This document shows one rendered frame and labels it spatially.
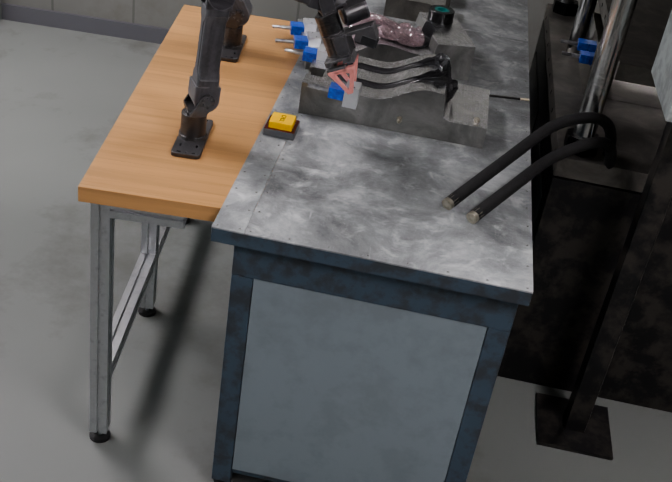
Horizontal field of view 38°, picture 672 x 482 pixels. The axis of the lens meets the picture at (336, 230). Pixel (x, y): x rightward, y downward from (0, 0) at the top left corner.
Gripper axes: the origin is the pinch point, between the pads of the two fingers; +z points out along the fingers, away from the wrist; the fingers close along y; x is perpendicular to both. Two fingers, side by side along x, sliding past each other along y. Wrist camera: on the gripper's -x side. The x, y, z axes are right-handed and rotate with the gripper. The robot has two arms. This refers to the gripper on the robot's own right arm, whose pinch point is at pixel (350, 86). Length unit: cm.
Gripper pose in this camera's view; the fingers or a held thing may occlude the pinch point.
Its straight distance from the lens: 249.8
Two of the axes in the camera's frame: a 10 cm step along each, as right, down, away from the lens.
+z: 3.2, 8.4, 4.4
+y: 1.5, -5.0, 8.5
